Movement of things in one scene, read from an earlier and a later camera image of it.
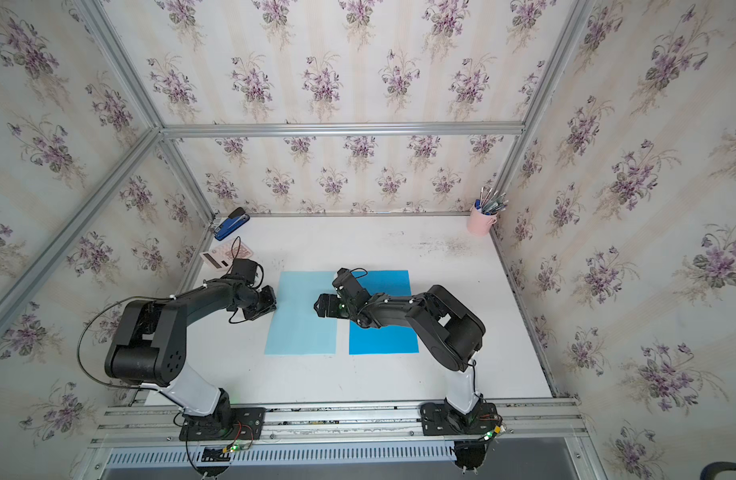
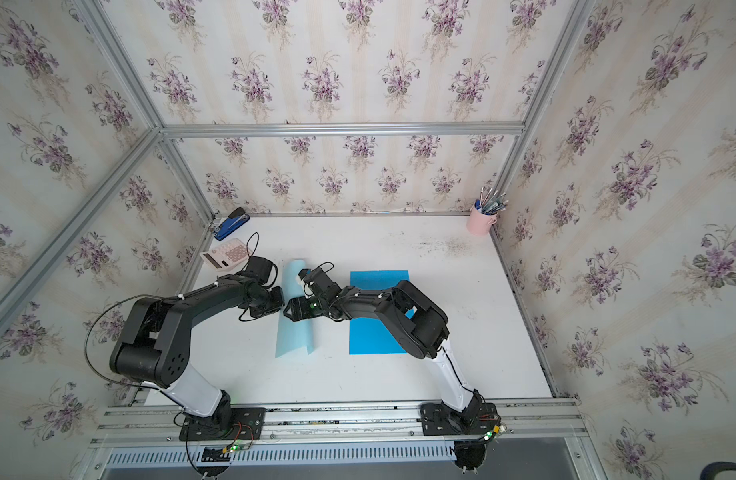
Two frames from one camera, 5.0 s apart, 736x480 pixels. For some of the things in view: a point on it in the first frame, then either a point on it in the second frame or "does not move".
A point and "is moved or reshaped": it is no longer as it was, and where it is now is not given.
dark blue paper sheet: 387,339 does not move
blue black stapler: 235,220 does not move
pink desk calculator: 223,255 does not move
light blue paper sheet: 296,328 is moved or reshaped
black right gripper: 330,312 -> 298,310
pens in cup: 489,202 does not move
